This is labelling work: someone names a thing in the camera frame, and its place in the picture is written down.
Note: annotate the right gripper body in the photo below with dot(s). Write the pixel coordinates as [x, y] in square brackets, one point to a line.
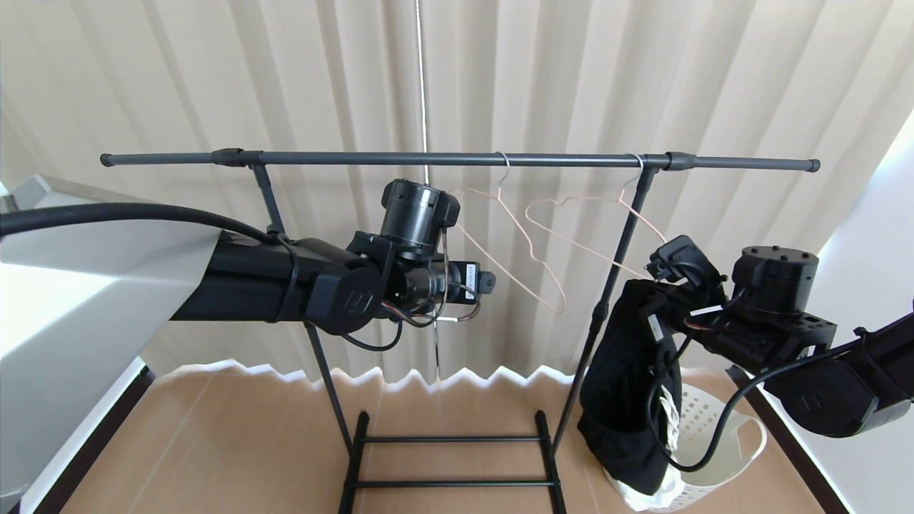
[696, 321]

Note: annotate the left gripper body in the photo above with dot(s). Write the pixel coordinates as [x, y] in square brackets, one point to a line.
[435, 285]

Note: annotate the black shorts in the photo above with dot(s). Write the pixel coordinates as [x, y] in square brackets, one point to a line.
[621, 400]

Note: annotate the pink clothes hanger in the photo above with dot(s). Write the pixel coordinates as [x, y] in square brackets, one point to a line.
[502, 182]
[585, 245]

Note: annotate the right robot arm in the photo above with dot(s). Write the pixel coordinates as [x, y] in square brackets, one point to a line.
[821, 385]

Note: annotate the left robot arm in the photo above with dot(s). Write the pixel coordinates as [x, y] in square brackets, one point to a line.
[250, 278]

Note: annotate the black clothes rack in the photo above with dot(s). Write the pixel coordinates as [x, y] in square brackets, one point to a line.
[357, 158]

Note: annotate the white laundry basket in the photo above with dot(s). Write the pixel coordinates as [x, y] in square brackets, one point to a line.
[728, 478]

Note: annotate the white garment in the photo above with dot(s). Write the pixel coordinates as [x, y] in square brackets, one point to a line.
[643, 496]

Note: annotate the beige curtain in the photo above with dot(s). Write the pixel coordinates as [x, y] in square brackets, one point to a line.
[214, 71]

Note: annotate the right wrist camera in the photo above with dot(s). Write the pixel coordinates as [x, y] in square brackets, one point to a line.
[682, 260]

